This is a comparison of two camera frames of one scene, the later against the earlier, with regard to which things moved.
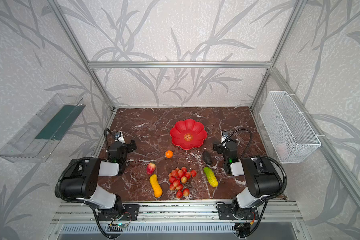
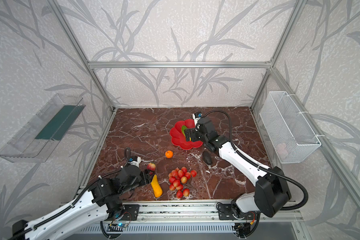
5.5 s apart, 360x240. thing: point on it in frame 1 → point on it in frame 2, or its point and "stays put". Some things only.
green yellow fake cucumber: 210,176 → 183,128
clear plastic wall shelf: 35,141 stays put
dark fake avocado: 207,157 stays put
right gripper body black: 219,147 → 192,134
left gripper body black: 129,146 → 147,177
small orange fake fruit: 169,154 stays put
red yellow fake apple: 150,168 stays put
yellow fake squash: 156,185 stays put
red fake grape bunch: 177,176 stays put
